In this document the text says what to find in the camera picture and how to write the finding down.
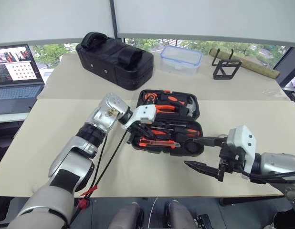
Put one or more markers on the black table frame bar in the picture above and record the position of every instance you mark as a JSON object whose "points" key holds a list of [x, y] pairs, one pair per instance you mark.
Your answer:
{"points": [[252, 201]]}

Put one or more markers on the grey rounded shape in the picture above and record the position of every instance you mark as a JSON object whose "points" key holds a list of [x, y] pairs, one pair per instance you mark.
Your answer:
{"points": [[181, 215], [124, 217]]}

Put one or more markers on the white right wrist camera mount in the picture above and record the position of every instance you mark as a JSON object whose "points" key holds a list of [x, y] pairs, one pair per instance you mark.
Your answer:
{"points": [[243, 140]]}

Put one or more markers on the black orange claw hammer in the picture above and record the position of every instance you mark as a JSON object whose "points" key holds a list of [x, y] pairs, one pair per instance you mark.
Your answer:
{"points": [[173, 99]]}

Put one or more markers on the short black orange screwdriver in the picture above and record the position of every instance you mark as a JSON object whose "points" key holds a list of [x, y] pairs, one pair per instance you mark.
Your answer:
{"points": [[173, 124]]}

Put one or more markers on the clear plastic container blue lid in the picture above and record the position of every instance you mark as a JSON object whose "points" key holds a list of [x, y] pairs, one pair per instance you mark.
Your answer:
{"points": [[181, 59]]}

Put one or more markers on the small black device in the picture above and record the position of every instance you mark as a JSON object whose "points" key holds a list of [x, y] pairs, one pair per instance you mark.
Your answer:
{"points": [[204, 221]]}

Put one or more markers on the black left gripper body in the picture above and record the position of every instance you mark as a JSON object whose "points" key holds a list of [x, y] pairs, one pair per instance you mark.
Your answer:
{"points": [[136, 126]]}

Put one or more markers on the orange black tape measure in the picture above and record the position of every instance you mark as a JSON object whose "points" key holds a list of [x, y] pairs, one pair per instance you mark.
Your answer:
{"points": [[150, 98]]}

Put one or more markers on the dark window frame post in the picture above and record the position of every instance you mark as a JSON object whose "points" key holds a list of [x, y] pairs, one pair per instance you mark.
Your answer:
{"points": [[289, 64]]}

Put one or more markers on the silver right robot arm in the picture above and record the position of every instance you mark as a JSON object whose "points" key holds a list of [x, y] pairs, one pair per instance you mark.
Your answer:
{"points": [[278, 164]]}

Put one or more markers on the open laptop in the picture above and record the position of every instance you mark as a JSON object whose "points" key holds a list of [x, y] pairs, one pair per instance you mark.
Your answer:
{"points": [[16, 76]]}

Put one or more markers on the long black orange screwdriver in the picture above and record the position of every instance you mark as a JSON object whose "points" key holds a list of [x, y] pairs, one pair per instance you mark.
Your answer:
{"points": [[189, 132]]}

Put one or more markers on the black tool case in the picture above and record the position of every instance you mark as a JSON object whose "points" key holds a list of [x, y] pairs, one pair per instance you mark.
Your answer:
{"points": [[166, 151]]}

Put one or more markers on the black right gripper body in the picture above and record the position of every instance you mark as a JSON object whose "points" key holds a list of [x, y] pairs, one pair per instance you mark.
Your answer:
{"points": [[231, 158]]}

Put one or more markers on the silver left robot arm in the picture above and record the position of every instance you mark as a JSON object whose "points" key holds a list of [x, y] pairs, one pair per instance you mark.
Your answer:
{"points": [[73, 157]]}

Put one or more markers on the rolled olive mat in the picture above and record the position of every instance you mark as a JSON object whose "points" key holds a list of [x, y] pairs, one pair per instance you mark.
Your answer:
{"points": [[257, 66]]}

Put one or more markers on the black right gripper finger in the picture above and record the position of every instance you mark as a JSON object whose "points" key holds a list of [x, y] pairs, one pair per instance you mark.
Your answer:
{"points": [[204, 169], [209, 141]]}

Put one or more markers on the black rounded object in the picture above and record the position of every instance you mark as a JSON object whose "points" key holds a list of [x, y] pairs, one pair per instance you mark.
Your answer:
{"points": [[284, 219]]}

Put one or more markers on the white side desk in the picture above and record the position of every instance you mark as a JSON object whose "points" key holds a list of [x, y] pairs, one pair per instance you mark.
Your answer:
{"points": [[9, 117]]}

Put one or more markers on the dark window mullion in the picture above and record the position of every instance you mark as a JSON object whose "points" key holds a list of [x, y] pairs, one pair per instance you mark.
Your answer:
{"points": [[113, 19]]}

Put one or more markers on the white roller blind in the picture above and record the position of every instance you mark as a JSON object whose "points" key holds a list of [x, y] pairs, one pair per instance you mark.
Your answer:
{"points": [[209, 16], [49, 19]]}

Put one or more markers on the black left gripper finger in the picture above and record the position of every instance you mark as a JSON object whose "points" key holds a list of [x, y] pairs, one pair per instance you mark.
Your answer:
{"points": [[148, 131], [140, 134]]}

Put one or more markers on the black electrical tape roll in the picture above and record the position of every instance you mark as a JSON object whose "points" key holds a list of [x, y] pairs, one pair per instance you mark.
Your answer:
{"points": [[189, 148]]}

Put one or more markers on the black orange utility knife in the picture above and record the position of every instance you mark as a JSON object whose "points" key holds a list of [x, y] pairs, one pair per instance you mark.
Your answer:
{"points": [[157, 143]]}

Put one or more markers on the black fabric bag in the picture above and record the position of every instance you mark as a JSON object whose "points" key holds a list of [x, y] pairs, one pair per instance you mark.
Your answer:
{"points": [[114, 64]]}

